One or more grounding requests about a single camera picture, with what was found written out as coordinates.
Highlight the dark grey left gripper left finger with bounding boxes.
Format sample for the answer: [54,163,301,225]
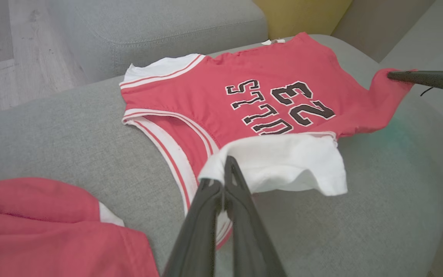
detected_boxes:
[162,178,224,277]

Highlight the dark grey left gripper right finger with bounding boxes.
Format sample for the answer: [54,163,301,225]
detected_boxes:
[223,156,287,277]

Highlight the red basketball jersey white sleeves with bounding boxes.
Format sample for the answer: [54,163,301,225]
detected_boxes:
[120,32,416,250]

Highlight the red shorts with white trim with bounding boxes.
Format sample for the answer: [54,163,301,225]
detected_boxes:
[0,177,160,277]

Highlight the grey sofa seat cushion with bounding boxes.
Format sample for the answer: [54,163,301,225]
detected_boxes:
[0,35,443,277]
[47,0,268,83]

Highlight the yellow sofa backrest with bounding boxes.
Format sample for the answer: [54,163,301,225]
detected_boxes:
[252,0,353,40]

